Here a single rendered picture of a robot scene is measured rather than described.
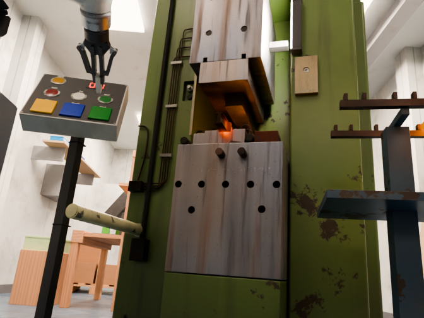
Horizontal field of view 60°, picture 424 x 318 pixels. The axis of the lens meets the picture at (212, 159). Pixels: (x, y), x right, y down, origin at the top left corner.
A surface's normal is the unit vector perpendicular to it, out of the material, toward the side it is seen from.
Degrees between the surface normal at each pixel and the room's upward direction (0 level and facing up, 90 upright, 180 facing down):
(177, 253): 90
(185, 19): 90
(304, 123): 90
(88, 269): 90
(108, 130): 150
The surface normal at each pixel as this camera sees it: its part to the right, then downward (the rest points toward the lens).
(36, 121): 0.01, 0.68
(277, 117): -0.28, -0.31
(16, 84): 0.03, -0.30
